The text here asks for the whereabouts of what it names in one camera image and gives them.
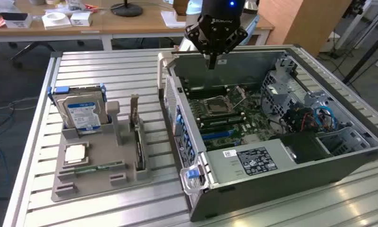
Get clear plastic case latch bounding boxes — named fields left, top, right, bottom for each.
left=178, top=165, right=206, bottom=195

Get blue expansion slot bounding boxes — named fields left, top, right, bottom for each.
left=202, top=129, right=236, bottom=140

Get wooden cabinet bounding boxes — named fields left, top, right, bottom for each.
left=257, top=0, right=356, bottom=57

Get green motherboard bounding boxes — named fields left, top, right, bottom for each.
left=178, top=81, right=273, bottom=152

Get brown cardboard box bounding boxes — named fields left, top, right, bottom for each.
left=172, top=0, right=189, bottom=17

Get wooden desk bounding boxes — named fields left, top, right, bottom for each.
left=0, top=0, right=276, bottom=52

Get blue wire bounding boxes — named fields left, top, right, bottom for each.
left=313, top=106, right=338, bottom=133

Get grey printed parts rack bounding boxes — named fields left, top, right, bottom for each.
left=51, top=101, right=156, bottom=203

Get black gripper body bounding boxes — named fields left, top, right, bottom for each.
left=197, top=0, right=245, bottom=54

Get green graphics card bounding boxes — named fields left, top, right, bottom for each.
left=129, top=94, right=146, bottom=171

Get black stand pole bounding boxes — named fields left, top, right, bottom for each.
left=342, top=0, right=378, bottom=86

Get metal socket cover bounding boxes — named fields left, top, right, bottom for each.
left=228, top=85, right=249, bottom=107

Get tall metal disk bay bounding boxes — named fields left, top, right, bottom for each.
left=260, top=58, right=313, bottom=119

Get silver CPU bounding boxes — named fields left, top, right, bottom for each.
left=64, top=145, right=89, bottom=164

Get green RAM stick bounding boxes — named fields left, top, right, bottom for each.
left=72, top=163, right=124, bottom=174

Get hard disk with blue rails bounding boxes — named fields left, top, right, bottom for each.
left=47, top=83, right=109, bottom=136

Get white box with round bowl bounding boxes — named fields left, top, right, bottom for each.
left=41, top=12, right=72, bottom=31

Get grey power supply, black label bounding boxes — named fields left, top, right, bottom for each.
left=206, top=139, right=298, bottom=185

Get metal CPU socket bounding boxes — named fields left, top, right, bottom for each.
left=204, top=96, right=233, bottom=118

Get black lamp base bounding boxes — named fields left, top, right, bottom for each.
left=109, top=0, right=144, bottom=17

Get white box with black lid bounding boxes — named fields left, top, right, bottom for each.
left=5, top=12, right=33, bottom=29

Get black RAM slot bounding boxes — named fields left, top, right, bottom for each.
left=201, top=113, right=241, bottom=122
left=204, top=119, right=244, bottom=129

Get plain white box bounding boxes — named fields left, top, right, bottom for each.
left=69, top=11, right=94, bottom=27

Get low metal disk bay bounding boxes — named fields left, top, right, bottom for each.
left=317, top=126, right=372, bottom=157

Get grey open PC case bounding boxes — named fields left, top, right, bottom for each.
left=157, top=44, right=378, bottom=222

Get white paper stack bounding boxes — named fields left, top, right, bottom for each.
left=160, top=10, right=188, bottom=29

